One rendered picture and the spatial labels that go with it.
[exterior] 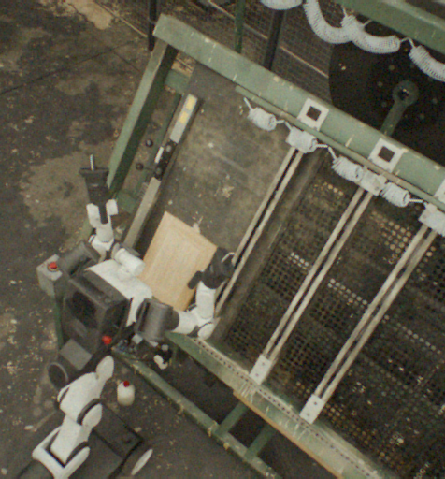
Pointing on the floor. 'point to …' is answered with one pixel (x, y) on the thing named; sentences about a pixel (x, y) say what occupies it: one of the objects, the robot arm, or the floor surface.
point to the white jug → (125, 393)
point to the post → (59, 322)
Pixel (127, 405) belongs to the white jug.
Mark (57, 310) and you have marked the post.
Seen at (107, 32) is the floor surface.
